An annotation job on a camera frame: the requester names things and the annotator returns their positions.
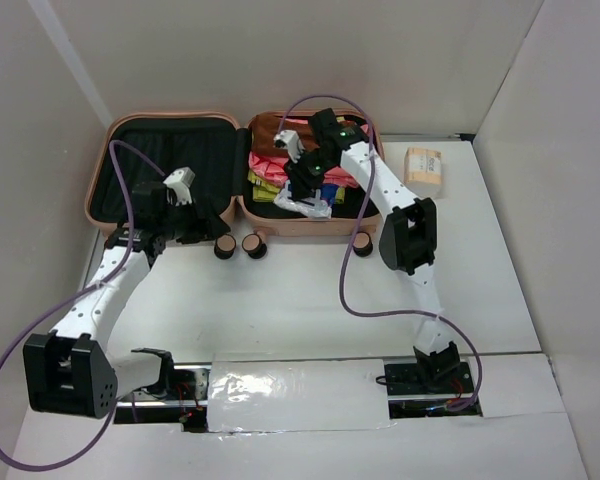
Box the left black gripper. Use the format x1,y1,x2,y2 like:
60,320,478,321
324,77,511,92
158,193,231,245

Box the blue white wet wipes pack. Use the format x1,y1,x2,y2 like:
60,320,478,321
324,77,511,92
273,180,345,219

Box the pink patterned garment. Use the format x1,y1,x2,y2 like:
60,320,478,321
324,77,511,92
248,115,366,190

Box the yellow-green shorts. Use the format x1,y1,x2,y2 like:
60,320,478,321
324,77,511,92
247,170,345,205

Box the brown towel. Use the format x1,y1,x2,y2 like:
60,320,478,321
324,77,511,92
251,113,318,161

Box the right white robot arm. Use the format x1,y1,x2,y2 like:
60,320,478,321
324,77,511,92
274,109,460,392

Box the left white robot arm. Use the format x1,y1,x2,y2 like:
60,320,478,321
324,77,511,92
23,168,230,419

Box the orange tissue pack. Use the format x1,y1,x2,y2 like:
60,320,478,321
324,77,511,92
404,147,442,198

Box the pink open suitcase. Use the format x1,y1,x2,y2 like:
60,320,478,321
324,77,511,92
105,112,381,259

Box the white taped cover sheet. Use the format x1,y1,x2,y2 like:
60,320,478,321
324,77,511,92
207,354,394,434

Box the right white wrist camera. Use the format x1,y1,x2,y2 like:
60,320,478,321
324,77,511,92
274,130,306,163

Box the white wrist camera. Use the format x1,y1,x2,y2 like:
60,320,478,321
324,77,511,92
274,130,306,163
163,167,195,206

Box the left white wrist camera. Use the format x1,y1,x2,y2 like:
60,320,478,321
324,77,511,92
163,167,195,206

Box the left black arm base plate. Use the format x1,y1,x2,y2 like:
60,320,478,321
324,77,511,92
113,363,212,433

